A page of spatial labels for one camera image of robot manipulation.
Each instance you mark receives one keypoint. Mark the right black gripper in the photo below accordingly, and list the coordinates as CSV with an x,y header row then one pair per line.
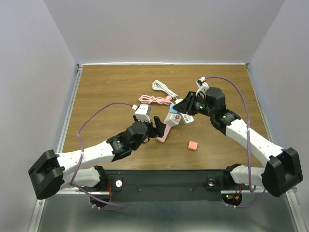
x,y
186,106

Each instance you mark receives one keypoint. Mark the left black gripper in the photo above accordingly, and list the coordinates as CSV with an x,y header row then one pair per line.
x,y
157,131

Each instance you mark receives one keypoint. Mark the pink power strip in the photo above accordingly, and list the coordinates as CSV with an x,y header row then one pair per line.
x,y
166,132

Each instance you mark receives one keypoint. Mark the blue usb charger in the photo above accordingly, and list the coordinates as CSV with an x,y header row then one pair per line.
x,y
172,110

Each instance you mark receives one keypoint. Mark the white cube socket adapter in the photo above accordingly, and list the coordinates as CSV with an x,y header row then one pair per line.
x,y
172,119

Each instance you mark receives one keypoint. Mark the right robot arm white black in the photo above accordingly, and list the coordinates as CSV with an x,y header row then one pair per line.
x,y
281,170

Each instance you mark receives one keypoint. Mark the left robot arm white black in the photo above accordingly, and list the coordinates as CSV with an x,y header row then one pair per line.
x,y
53,172

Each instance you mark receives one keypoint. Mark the white power strip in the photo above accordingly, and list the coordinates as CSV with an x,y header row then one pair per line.
x,y
187,119

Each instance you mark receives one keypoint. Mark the pink usb charger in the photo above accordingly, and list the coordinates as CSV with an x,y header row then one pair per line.
x,y
193,146

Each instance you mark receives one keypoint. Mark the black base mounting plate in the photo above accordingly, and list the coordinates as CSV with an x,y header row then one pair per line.
x,y
166,185

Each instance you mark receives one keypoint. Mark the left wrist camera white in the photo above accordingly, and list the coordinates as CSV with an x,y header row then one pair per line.
x,y
142,113

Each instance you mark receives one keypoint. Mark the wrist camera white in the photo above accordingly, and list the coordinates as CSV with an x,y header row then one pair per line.
x,y
202,87
142,113

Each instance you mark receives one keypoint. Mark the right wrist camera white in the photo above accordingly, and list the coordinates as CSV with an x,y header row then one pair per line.
x,y
202,87

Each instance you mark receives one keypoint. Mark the aluminium frame rail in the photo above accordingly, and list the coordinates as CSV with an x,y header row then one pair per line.
x,y
69,191

